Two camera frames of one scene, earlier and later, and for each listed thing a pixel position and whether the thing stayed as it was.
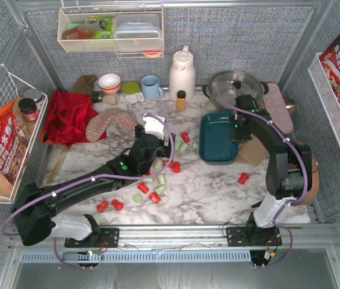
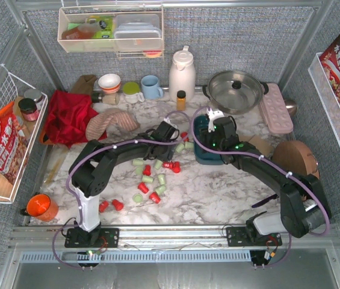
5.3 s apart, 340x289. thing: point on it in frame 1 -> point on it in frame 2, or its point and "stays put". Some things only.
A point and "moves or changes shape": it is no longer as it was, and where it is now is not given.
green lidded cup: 132,93 stays put
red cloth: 68,114 stays put
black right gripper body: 239,132 -> 221,127
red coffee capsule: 185,136 stays put
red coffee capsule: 177,168 stays put
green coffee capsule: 195,146 moves or changes shape
